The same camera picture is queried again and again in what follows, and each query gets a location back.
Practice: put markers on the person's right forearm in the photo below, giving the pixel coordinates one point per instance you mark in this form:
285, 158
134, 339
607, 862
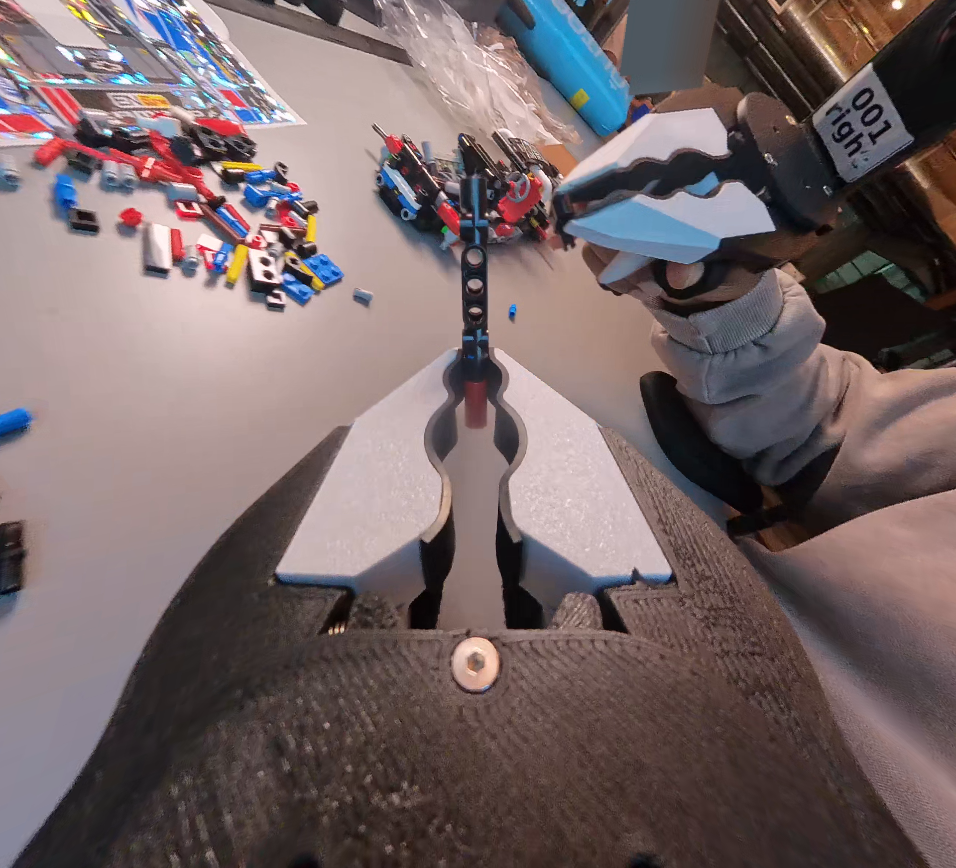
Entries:
762, 375

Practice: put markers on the pile of mixed lego pieces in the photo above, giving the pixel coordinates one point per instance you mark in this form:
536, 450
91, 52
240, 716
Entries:
224, 211

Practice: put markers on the metal ventilation duct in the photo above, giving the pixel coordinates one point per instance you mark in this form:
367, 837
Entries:
814, 54

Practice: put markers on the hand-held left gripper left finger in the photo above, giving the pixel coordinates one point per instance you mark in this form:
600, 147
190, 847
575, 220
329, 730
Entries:
366, 502

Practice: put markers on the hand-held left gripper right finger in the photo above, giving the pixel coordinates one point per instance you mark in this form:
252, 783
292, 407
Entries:
582, 509

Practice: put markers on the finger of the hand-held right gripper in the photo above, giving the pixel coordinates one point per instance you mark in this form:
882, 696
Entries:
657, 136
672, 226

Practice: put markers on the clear plastic bag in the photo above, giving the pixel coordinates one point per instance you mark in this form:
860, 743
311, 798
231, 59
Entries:
463, 62

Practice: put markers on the pile of black blue pins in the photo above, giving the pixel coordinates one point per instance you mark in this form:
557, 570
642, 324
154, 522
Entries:
11, 420

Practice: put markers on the light blue padded case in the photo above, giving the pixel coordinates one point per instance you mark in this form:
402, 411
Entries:
567, 47

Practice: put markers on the partly built lego car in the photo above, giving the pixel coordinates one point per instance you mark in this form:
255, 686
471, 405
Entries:
418, 188

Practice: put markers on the colourful sticker sheet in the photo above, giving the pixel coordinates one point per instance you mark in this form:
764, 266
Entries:
112, 24

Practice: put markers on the person's right hand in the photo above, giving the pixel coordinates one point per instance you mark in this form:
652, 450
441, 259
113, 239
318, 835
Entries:
591, 263

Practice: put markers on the long red lego beam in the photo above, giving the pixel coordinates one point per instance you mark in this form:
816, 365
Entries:
476, 409

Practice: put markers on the black lego panel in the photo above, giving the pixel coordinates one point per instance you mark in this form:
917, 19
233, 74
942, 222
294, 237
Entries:
475, 271

